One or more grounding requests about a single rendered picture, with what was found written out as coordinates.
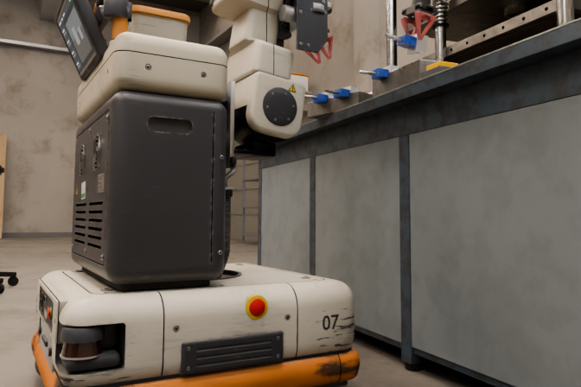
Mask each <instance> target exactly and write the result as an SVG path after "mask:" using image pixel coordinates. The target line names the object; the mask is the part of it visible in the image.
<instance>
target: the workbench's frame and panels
mask: <svg viewBox="0 0 581 387"><path fill-rule="evenodd" d="M258 265H260V266H265V267H269V268H274V269H279V270H288V271H292V272H297V273H302V274H306V275H311V276H320V277H324V278H328V279H334V280H337V281H341V282H344V283H345V284H347V285H348V286H349V288H350V289H351V291H352V293H353V295H354V330H356V331H359V332H361V333H364V334H366V335H369V336H371V337H374V338H376V339H379V340H382V341H384V342H386V343H388V344H391V345H393V346H397V347H399V348H401V360H402V361H404V362H405V368H406V369H407V370H408V371H421V370H422V364H424V363H425V359H426V358H427V359H429V360H431V361H433V362H436V363H438V364H440V365H444V366H446V367H449V368H451V369H453V370H455V371H459V372H461V373H463V374H466V375H468V376H471V377H474V378H476V379H479V380H481V381H483V382H485V383H488V384H492V385H493V386H496V387H581V20H580V21H577V22H574V23H571V24H569V25H566V26H564V27H562V28H559V29H555V30H553V31H551V32H548V33H545V34H543V35H539V36H537V37H534V38H533V39H530V40H527V41H524V42H521V43H519V44H516V45H513V46H512V47H509V48H505V49H502V50H501V51H498V52H495V53H493V54H489V55H487V56H484V57H482V58H480V59H477V60H473V61H471V62H469V63H466V64H463V65H461V66H459V67H455V68H452V69H450V70H448V71H445V72H443V73H439V74H437V75H434V76H432V77H430V78H427V79H423V80H420V81H419V82H416V83H413V84H411V85H408V86H405V87H402V88H400V89H398V90H395V91H393V92H389V93H387V94H384V95H382V96H379V97H377V98H373V99H370V100H368V101H366V102H363V103H361V104H358V105H355V106H352V107H350V108H347V109H345V110H343V111H338V112H337V113H334V114H332V115H329V116H327V117H323V118H320V119H318V120H316V121H313V122H311V123H308V124H305V125H302V126H301V129H300V131H299V132H298V133H297V134H296V135H295V136H294V137H291V138H288V139H286V140H284V141H282V142H279V143H276V155H275V156H274V157H270V158H265V159H261V160H259V212H258Z"/></svg>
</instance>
